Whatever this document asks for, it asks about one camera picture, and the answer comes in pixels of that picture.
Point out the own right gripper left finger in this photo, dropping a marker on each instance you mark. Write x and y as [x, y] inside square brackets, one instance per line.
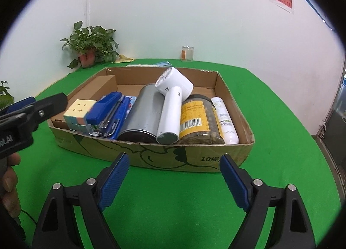
[57, 225]

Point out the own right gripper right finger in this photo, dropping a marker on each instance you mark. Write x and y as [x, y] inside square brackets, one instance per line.
[291, 226]

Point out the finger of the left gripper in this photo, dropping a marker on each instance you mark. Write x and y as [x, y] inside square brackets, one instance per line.
[17, 105]
[46, 108]

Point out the pastel rubik's cube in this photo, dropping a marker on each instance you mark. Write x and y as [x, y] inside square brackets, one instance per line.
[75, 115]

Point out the blue stapler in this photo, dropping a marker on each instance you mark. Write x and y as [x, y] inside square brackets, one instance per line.
[107, 116]

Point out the colourful anime picture box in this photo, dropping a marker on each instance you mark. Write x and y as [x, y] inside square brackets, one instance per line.
[131, 103]

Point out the silver metal canister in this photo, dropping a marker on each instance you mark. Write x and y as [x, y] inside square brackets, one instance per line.
[141, 123]

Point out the white spray bottle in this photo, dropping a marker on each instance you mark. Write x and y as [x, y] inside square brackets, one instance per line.
[230, 135]

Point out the white handheld fan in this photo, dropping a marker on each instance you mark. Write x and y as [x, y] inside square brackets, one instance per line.
[176, 88]

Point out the yellow label food jar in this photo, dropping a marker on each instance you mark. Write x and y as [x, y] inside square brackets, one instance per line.
[199, 123]

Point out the large cardboard box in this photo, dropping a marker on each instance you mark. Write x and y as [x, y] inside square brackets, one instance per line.
[193, 158]

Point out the person's left hand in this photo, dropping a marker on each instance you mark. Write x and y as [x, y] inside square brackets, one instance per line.
[10, 198]

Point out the large potted green plant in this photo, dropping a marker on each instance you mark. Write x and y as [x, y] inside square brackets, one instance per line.
[6, 98]

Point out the small potted green plant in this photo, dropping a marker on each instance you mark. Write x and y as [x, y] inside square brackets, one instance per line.
[92, 44]

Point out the yellow cloth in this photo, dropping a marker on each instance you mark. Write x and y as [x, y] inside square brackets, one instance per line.
[123, 59]

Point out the blue white packet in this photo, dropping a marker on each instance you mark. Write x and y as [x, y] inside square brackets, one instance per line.
[162, 64]

